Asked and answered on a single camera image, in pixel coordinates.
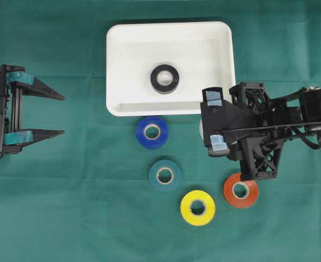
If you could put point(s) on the yellow tape roll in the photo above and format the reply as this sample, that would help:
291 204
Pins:
197 208

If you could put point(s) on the red tape roll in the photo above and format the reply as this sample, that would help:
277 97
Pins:
249 198

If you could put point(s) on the green tape roll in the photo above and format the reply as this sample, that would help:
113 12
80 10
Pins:
165 175

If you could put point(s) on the green table cloth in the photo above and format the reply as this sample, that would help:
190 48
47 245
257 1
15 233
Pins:
86 196

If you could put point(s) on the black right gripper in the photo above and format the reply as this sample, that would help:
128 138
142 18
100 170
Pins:
266 125

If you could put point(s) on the black tape roll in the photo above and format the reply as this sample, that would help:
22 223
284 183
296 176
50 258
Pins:
164 79

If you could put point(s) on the blue tape roll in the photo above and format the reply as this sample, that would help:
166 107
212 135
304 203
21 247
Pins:
152 132

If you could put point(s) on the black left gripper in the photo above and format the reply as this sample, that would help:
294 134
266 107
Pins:
30 86

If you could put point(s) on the white plastic case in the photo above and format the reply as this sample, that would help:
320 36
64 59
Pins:
201 52

